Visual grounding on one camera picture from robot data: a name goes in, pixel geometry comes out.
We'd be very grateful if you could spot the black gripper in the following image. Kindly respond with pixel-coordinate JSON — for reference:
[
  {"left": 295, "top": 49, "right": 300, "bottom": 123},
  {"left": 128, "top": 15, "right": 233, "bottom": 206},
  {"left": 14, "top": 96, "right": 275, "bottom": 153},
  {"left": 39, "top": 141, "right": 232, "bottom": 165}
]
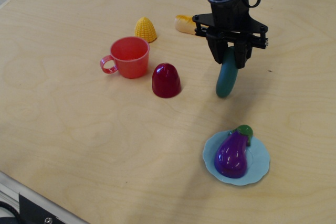
[{"left": 192, "top": 0, "right": 268, "bottom": 69}]

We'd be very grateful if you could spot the green toy cucumber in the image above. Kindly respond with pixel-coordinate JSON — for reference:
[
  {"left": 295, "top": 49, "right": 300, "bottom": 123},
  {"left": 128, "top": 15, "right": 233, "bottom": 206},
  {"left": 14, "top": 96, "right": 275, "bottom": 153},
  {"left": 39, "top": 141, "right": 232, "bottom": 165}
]
[{"left": 216, "top": 47, "right": 238, "bottom": 98}]

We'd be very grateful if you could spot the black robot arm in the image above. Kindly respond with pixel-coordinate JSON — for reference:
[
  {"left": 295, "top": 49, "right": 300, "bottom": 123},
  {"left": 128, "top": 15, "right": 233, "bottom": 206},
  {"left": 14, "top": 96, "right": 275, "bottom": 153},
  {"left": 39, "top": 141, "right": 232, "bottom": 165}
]
[{"left": 192, "top": 0, "right": 268, "bottom": 69}]

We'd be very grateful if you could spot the pink plastic cup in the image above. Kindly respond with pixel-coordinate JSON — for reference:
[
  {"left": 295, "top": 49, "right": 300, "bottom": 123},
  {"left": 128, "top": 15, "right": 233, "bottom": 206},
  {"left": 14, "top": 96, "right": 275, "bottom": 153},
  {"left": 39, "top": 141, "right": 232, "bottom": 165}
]
[{"left": 100, "top": 36, "right": 150, "bottom": 79}]

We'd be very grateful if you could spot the toy bread loaf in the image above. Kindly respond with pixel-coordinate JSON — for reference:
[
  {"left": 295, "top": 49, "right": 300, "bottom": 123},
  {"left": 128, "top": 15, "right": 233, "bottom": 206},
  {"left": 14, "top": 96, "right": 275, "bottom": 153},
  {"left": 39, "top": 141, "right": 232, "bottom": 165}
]
[{"left": 174, "top": 15, "right": 196, "bottom": 35}]

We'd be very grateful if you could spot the dark red toy dome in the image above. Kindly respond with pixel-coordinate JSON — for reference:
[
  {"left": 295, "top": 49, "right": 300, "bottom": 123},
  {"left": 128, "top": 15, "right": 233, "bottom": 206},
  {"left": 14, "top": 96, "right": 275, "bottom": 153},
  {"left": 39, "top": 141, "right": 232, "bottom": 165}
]
[{"left": 152, "top": 62, "right": 182, "bottom": 98}]

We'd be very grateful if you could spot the yellow toy corn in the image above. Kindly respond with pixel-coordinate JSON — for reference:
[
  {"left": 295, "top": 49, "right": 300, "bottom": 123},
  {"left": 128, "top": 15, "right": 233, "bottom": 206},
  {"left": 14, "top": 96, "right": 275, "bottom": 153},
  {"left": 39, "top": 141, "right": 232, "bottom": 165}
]
[{"left": 134, "top": 17, "right": 157, "bottom": 43}]

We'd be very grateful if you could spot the purple toy eggplant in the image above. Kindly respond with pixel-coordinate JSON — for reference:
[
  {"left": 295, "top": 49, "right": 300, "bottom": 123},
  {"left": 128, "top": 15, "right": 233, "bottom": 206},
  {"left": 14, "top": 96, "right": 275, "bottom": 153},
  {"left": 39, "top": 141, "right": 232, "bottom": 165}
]
[{"left": 214, "top": 125, "right": 253, "bottom": 179}]

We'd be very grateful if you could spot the light blue plate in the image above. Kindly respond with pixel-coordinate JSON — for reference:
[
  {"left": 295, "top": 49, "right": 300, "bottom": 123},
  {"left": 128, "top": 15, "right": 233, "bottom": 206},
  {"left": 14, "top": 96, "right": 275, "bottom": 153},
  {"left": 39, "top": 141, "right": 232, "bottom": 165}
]
[{"left": 203, "top": 130, "right": 270, "bottom": 186}]

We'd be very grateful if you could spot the black corner bracket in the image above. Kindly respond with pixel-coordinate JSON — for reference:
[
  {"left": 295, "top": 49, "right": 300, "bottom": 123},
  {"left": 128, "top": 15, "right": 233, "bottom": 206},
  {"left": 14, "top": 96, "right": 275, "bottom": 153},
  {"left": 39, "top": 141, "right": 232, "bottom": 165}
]
[{"left": 19, "top": 194, "right": 64, "bottom": 224}]

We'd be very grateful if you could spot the aluminium table frame rail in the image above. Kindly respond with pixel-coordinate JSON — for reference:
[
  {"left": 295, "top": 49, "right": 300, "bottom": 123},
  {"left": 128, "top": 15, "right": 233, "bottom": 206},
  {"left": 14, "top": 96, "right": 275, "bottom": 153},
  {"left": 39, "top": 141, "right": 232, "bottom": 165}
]
[{"left": 1, "top": 172, "right": 87, "bottom": 223}]

